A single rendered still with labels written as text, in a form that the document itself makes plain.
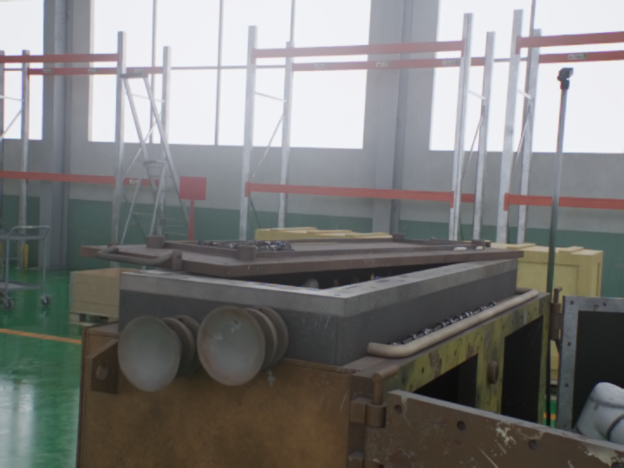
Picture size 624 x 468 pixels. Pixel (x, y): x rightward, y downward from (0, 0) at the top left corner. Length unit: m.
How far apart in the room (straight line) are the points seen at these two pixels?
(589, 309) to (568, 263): 3.84
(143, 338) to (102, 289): 7.28
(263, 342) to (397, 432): 0.24
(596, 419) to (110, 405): 1.07
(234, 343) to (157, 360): 0.15
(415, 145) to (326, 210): 1.64
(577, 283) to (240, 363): 5.37
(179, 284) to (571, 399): 1.60
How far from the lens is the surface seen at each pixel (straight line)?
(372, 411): 1.20
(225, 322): 1.28
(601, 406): 1.97
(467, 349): 1.72
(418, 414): 1.16
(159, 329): 1.35
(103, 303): 8.67
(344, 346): 1.29
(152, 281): 1.47
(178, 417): 1.47
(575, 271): 6.53
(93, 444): 1.60
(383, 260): 1.88
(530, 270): 6.58
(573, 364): 2.69
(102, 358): 1.49
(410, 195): 9.46
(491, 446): 1.11
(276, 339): 1.28
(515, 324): 2.15
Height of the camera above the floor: 1.50
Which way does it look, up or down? 3 degrees down
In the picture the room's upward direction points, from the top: 3 degrees clockwise
